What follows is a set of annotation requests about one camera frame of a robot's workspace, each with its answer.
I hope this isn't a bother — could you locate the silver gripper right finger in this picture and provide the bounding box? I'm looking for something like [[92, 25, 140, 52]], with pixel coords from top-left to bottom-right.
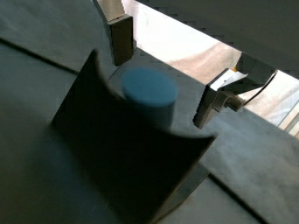
[[192, 53, 276, 129]]

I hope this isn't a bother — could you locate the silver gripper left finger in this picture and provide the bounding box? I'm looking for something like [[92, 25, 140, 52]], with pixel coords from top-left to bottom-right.
[[92, 0, 135, 66]]

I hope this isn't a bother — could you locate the light blue oval cylinder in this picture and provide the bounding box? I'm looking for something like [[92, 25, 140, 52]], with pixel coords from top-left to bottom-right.
[[121, 67, 179, 130]]

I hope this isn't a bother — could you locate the black curved fixture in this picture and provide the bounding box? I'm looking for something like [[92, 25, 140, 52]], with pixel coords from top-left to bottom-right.
[[52, 51, 215, 224]]

